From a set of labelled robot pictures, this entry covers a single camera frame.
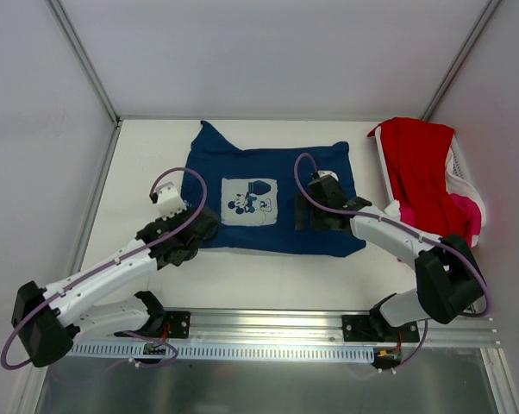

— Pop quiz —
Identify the blue t shirt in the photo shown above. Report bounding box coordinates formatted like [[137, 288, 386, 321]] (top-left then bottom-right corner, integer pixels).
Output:
[[180, 121, 366, 258]]

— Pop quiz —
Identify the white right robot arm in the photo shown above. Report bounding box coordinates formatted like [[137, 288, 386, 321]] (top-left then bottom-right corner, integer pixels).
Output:
[[297, 173, 489, 342]]

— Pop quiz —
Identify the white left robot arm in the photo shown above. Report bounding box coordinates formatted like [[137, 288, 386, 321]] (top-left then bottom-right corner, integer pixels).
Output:
[[11, 207, 220, 367]]

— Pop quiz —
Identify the red t shirt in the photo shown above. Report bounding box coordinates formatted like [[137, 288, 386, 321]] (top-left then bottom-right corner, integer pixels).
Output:
[[366, 116, 476, 242]]

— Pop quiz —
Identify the white laundry basket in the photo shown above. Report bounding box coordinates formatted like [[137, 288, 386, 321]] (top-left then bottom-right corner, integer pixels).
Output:
[[367, 125, 487, 247]]

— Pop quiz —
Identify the pink t shirt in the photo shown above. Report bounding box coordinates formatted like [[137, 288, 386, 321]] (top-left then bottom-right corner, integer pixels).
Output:
[[398, 193, 482, 248]]

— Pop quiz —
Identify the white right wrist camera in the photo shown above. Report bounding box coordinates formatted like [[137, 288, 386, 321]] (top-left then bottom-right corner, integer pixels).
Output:
[[312, 170, 339, 181]]

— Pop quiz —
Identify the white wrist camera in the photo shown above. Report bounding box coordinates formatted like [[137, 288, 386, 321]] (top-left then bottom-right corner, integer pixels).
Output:
[[149, 181, 187, 220], [312, 170, 339, 181]]

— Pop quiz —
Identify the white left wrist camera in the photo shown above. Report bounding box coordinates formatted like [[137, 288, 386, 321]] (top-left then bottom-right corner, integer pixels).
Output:
[[149, 181, 187, 220]]

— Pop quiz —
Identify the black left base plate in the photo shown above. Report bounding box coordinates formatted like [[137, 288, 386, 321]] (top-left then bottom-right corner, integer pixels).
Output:
[[156, 310, 191, 339]]

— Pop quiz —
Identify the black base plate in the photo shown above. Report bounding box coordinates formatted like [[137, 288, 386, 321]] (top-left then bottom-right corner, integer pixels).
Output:
[[341, 314, 420, 343], [156, 310, 191, 339]]

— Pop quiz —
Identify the aluminium mounting rail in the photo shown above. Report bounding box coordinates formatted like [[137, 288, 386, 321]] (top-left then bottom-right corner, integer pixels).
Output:
[[69, 304, 502, 348]]

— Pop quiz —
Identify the white slotted cable duct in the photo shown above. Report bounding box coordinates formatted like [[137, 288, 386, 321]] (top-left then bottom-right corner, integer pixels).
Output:
[[68, 340, 375, 364]]

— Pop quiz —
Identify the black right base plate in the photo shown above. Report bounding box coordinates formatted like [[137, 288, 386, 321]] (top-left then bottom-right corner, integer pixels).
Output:
[[341, 314, 420, 343]]

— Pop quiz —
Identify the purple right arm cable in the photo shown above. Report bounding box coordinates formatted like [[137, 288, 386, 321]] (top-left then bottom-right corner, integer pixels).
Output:
[[294, 153, 493, 376]]

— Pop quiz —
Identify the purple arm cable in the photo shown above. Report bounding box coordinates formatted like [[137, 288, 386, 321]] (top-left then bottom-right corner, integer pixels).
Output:
[[294, 153, 493, 376], [0, 167, 208, 372]]

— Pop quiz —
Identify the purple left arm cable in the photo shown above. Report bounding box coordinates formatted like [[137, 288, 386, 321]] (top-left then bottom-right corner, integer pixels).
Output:
[[0, 167, 208, 372]]

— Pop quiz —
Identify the left aluminium frame post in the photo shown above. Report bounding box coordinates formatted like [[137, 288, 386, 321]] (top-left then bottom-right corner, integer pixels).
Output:
[[46, 0, 121, 128]]

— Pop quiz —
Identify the aluminium frame post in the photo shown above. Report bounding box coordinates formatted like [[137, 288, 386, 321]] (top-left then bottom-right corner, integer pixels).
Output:
[[46, 0, 121, 128], [421, 0, 503, 122]]

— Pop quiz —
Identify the right aluminium frame post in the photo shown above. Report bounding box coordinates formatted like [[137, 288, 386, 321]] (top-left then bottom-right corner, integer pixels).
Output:
[[421, 0, 503, 122]]

